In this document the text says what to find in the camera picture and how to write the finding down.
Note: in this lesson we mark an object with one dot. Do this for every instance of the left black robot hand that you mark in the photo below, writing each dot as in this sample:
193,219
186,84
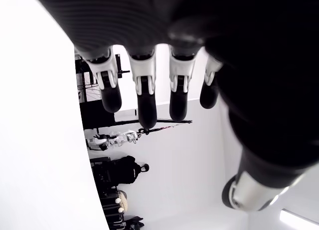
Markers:
249,53

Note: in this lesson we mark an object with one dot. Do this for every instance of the black robot gantry bar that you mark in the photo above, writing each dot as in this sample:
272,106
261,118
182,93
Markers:
174,121

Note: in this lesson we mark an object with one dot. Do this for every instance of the white hanging humanoid robot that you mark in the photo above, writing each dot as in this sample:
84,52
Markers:
112,140

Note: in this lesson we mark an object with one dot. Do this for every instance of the black case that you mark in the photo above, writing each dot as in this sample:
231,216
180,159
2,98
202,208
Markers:
96,115

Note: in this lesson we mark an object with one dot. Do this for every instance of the ceiling light strip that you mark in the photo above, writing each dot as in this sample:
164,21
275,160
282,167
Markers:
299,216

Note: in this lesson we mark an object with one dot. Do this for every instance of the black clothed figure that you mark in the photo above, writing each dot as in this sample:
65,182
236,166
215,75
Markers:
119,170

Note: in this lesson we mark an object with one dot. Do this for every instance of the black stacked chair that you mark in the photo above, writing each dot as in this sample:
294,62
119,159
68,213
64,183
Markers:
109,205

